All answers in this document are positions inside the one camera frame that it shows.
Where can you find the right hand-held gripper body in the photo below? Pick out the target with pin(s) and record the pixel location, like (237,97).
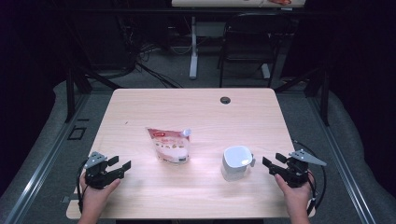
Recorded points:
(295,174)

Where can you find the pink spouted refill pouch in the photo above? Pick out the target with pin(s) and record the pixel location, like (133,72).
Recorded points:
(170,146)

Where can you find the grey tape strip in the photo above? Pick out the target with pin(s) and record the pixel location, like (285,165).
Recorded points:
(67,199)

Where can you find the black folding chair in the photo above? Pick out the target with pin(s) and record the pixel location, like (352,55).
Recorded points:
(249,46)

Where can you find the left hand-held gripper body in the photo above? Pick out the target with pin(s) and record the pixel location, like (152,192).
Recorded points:
(99,177)

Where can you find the white-legged desk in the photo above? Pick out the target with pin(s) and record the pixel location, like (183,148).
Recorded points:
(193,46)

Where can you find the black metal stand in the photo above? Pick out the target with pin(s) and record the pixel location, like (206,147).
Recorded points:
(325,99)
(70,93)

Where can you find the round black table grommet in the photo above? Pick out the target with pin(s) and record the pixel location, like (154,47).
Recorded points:
(225,100)

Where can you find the white container with hinged lid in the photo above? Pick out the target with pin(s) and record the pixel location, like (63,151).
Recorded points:
(235,166)

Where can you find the orange item on desk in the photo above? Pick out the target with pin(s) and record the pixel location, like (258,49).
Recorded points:
(280,2)

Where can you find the person's right hand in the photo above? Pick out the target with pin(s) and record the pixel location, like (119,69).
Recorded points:
(295,199)

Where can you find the aluminium floor rail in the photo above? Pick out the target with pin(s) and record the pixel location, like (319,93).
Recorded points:
(342,168)
(37,177)

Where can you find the person's left hand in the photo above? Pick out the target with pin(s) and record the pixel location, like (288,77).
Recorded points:
(95,199)

